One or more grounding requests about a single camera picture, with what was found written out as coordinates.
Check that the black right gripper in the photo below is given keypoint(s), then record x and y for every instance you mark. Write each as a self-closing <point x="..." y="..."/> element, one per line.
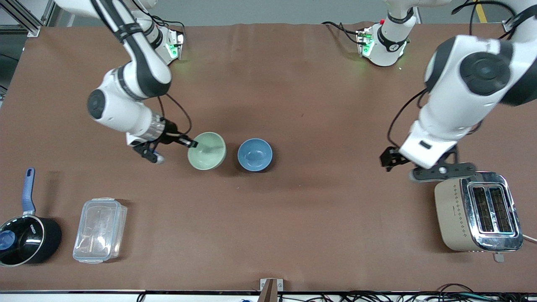
<point x="170" y="136"/>

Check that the brown table cover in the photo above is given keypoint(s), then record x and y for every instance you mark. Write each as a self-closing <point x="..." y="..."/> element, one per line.
<point x="293" y="230"/>

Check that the metal camera bracket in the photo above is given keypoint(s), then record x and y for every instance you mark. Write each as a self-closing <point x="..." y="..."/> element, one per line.
<point x="270" y="289"/>

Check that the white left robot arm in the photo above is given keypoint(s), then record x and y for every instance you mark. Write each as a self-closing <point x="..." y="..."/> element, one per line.
<point x="453" y="105"/>

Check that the small aluminium frame profile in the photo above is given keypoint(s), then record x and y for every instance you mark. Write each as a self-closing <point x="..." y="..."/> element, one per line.
<point x="509" y="24"/>

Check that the large aluminium frame profile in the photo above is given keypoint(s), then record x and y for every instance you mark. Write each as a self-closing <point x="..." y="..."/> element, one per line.
<point x="25" y="19"/>

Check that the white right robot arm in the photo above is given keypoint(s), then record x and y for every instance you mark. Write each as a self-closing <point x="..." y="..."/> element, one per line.
<point x="142" y="67"/>

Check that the glass lid with blue knob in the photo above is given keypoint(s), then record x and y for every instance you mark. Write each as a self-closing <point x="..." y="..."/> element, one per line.
<point x="21" y="241"/>

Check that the beige chrome toaster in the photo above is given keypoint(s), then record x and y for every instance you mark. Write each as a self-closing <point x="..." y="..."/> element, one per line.
<point x="474" y="214"/>

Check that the clear plastic food container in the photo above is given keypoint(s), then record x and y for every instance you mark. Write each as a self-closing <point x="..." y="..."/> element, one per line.
<point x="100" y="230"/>

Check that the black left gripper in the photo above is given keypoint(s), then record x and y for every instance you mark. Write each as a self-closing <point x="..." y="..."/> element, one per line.
<point x="391" y="157"/>

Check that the green bowl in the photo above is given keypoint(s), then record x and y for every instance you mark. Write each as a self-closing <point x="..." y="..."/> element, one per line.
<point x="207" y="153"/>

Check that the blue bowl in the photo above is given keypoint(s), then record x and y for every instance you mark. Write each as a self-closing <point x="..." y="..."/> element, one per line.
<point x="254" y="155"/>

